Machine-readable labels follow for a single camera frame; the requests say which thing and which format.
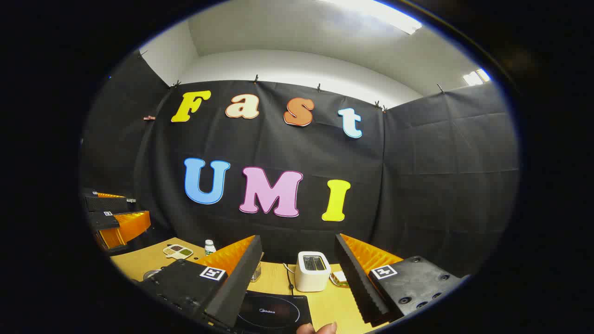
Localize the black induction cooktop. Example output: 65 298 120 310
236 291 314 334

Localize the white divided dish of beans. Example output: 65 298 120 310
162 244 194 259

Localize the black backdrop cloth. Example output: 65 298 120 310
80 49 520 279

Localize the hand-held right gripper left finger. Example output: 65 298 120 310
139 235 263 330

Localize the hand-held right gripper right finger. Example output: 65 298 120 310
334 233 465 328

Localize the ceiling light panel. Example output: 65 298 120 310
462 68 491 87
319 0 424 36

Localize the row of black cloth clips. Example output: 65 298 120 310
137 49 446 115

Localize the white toaster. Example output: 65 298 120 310
294 251 332 293

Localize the black power cable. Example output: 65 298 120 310
283 262 296 294

